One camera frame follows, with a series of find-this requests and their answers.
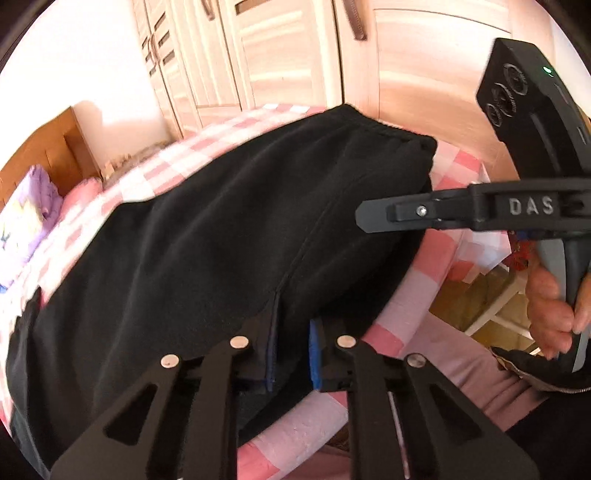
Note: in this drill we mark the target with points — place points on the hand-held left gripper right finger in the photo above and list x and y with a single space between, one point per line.
316 357

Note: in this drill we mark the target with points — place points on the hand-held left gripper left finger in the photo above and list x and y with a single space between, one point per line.
251 357

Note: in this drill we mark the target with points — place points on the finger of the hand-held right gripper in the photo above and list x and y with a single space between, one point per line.
415 211

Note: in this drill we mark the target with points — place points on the black pants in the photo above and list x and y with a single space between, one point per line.
194 230

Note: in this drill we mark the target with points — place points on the person's right hand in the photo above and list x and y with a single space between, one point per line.
547 300

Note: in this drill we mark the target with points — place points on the pink checkered bed sheet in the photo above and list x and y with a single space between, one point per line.
429 258

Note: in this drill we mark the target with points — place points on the white stool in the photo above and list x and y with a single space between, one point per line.
505 300

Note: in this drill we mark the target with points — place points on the person's pink trouser leg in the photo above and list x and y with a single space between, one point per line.
466 369

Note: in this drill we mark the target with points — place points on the light wooden wardrobe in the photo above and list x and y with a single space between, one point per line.
295 50

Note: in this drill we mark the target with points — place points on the pink pillow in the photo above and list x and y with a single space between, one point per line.
81 194

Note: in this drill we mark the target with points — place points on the person's dark jacket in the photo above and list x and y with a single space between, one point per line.
545 443

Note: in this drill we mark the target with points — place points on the purple printed pillow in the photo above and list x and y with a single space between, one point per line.
27 217

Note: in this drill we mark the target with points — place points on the brown wooden headboard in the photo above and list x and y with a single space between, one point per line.
55 152

